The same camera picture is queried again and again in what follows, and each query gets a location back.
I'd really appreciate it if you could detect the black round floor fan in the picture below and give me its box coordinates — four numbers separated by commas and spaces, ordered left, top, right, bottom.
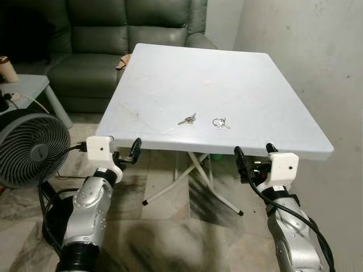
0, 110, 72, 190

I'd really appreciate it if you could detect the brown paper cup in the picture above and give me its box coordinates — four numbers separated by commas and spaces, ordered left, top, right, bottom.
0, 56, 19, 84

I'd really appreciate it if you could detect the dark green leather sofa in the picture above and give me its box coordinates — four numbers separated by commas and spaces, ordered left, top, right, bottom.
44, 0, 219, 114

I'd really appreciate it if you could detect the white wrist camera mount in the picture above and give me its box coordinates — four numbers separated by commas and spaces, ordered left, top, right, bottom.
256, 152, 300, 194
86, 135, 124, 182

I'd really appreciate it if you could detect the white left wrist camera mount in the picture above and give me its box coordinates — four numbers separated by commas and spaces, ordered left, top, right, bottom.
86, 135, 124, 182

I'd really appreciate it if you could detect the white folding table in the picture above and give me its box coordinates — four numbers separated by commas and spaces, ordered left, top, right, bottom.
95, 43, 335, 216

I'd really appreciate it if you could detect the brown crumpled paper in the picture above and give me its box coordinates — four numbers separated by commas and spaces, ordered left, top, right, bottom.
116, 54, 133, 71

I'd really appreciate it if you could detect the grey side table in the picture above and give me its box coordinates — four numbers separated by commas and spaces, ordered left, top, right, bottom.
0, 74, 74, 129

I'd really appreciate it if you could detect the silver key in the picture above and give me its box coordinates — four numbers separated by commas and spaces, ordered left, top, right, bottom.
178, 113, 197, 126

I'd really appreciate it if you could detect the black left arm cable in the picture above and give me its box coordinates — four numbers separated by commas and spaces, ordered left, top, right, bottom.
36, 143, 87, 253

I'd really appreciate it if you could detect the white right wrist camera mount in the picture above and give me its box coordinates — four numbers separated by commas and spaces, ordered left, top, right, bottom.
256, 152, 300, 194

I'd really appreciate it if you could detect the white cord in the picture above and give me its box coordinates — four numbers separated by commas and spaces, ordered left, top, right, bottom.
8, 92, 53, 116

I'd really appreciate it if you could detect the silver key ring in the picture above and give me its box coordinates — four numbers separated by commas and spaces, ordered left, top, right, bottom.
212, 117, 231, 130

